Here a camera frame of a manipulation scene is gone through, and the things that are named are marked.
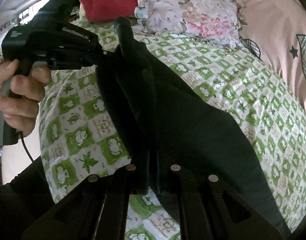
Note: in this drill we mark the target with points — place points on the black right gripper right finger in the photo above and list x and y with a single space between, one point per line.
206 207

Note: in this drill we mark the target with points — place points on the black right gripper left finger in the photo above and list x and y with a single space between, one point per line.
97 208

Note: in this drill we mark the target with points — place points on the black pants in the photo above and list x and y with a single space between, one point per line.
155 112

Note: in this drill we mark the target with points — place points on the dark left sleeve forearm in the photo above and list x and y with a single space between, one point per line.
24 200

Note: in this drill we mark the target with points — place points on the green white checkered bedsheet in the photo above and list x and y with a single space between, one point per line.
78 137

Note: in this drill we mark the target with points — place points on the floral pillow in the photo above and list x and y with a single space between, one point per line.
217 21

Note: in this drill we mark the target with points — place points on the pink quilt with plaid hearts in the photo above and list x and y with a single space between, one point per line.
276 34

